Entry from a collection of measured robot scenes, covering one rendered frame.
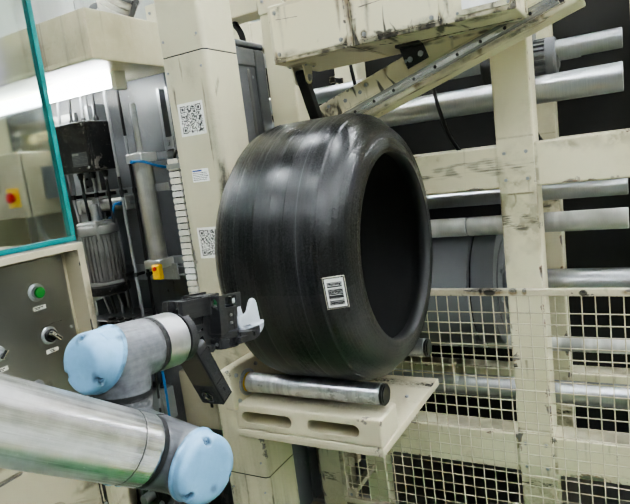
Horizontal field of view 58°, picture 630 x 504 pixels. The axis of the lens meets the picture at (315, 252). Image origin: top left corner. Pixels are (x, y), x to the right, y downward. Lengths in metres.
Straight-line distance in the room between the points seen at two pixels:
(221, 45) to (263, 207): 0.49
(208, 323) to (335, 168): 0.38
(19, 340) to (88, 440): 0.80
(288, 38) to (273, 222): 0.64
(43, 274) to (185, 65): 0.56
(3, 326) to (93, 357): 0.65
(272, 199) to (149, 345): 0.42
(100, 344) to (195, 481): 0.19
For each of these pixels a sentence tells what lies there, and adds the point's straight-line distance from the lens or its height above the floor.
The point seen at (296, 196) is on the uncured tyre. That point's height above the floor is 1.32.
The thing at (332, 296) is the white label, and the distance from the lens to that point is 1.01.
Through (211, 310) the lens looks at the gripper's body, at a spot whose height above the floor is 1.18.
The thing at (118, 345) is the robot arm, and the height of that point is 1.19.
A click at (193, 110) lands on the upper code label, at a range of 1.38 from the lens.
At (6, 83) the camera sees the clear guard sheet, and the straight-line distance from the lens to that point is 1.38.
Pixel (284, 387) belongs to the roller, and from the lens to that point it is 1.28.
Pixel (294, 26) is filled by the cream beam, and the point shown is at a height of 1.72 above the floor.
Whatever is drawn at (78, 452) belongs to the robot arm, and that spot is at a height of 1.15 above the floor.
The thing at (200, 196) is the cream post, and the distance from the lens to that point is 1.39.
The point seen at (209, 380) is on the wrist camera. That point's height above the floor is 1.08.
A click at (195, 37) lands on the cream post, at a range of 1.38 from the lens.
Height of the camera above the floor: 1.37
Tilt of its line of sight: 9 degrees down
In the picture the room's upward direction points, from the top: 7 degrees counter-clockwise
